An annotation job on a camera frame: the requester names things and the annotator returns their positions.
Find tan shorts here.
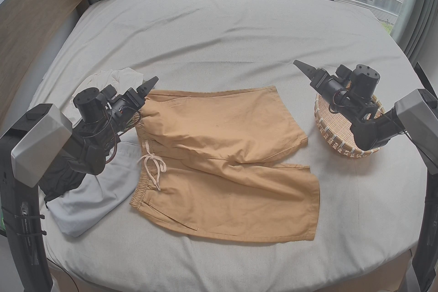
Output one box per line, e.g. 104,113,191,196
129,86,320,243

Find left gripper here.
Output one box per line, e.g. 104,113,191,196
109,87,147,122

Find white garment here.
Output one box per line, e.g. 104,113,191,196
73,68,143,106

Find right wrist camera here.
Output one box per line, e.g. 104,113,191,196
335,64,351,81

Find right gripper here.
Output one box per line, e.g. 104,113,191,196
310,68,349,103

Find black garment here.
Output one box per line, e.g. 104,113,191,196
39,161,86,202

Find pale grey garment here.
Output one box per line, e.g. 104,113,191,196
46,142,141,238

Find round woven basket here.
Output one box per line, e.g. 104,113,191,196
314,89,385,158

